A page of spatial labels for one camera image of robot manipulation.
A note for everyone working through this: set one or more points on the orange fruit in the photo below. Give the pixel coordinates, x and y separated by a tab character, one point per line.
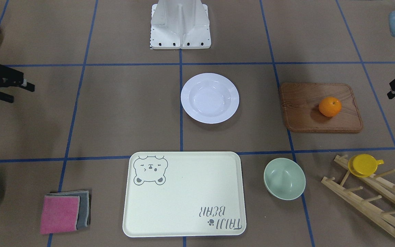
330	106

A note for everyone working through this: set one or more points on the green bowl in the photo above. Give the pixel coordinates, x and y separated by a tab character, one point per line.
284	179

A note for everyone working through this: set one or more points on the yellow mug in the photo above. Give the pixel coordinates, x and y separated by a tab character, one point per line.
363	165

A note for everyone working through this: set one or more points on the cream bear tray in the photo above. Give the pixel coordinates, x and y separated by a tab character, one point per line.
170	194

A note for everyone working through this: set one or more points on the pink cloth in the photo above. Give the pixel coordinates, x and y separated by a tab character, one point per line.
60	214

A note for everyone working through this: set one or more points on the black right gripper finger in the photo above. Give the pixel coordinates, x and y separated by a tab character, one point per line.
6	97
13	77

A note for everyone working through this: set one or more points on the wooden cutting board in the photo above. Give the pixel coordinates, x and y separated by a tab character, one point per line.
300	110

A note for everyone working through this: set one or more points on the white round plate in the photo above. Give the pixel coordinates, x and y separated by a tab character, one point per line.
210	98

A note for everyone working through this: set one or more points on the grey cloth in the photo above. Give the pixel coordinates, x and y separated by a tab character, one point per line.
83	216

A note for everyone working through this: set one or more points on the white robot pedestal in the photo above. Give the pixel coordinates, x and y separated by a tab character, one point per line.
180	24

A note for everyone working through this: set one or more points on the wooden dish rack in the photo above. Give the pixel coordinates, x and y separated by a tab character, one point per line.
380	209

